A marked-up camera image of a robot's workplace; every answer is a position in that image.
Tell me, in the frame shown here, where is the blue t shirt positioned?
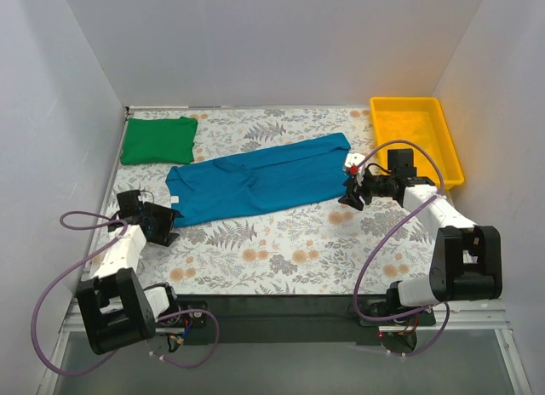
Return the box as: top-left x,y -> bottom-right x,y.
166,133 -> 350,228

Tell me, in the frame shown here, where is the aluminium frame rail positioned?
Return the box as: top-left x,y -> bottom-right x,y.
60,299 -> 512,332

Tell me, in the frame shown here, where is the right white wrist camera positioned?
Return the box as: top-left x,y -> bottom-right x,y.
343,152 -> 365,177

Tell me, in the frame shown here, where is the folded green t shirt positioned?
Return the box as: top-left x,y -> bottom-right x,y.
120,117 -> 198,165

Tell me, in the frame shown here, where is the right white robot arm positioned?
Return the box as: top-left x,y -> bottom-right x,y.
339,141 -> 502,325

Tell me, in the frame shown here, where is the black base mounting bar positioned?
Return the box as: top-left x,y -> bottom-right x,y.
152,294 -> 409,346

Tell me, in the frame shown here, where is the floral table mat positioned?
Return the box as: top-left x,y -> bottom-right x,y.
134,108 -> 433,295

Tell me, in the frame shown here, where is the yellow plastic bin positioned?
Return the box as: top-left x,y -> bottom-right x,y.
370,96 -> 465,190

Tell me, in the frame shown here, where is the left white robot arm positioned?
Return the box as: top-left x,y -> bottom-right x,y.
76,190 -> 181,355

